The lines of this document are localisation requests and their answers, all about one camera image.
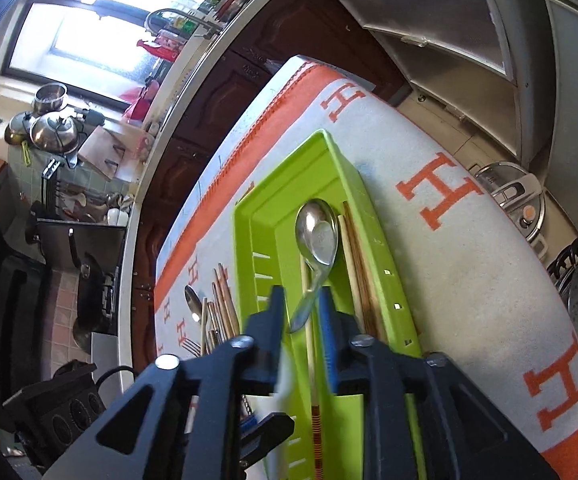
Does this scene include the orange white H-pattern blanket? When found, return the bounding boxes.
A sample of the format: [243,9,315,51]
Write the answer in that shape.
[155,58,578,479]

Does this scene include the bamboo chopstick red black band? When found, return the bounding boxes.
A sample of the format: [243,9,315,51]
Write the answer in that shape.
[213,269,234,339]

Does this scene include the large steel spoon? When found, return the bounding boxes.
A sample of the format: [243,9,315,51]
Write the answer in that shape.
[184,285,202,323]

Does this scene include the black range hood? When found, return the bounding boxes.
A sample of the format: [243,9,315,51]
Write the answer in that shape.
[0,219,124,417]

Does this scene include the round steel serving spoon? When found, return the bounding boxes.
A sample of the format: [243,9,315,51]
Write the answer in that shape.
[289,198,340,334]

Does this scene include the red spray bottle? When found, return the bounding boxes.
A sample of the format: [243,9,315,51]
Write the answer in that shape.
[136,36,185,62]

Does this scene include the wooden lower cabinets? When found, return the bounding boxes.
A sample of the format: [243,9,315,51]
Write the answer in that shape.
[124,0,406,370]

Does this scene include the cream chopstick red striped end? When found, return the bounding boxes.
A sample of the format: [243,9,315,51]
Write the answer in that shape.
[299,253,325,480]

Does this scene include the dark brown wooden chopstick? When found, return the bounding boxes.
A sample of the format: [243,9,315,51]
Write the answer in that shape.
[342,202,388,342]

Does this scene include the green plastic utensil tray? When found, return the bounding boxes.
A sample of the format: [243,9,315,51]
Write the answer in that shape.
[232,128,426,480]

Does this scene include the plain brown bamboo chopstick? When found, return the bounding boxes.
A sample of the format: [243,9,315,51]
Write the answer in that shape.
[217,264,240,336]

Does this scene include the grey frosted door cabinet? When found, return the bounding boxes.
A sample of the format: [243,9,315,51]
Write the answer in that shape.
[339,0,556,166]

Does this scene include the electric pressure cooker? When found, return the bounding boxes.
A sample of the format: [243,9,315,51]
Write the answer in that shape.
[474,162,548,261]

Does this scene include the steel fork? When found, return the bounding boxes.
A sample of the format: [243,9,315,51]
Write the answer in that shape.
[178,337,201,358]

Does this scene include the chrome kitchen faucet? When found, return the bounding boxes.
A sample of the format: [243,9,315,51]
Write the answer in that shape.
[144,8,223,40]

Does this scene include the wooden cutting board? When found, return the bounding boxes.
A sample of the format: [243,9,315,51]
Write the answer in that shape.
[78,124,146,183]

